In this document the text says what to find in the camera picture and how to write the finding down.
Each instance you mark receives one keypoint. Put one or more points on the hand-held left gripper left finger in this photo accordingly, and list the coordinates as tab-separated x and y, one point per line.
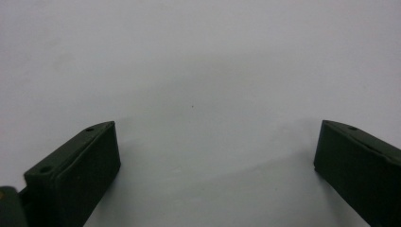
78	176

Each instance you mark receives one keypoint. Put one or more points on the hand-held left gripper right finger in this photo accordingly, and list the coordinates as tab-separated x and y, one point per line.
359	170

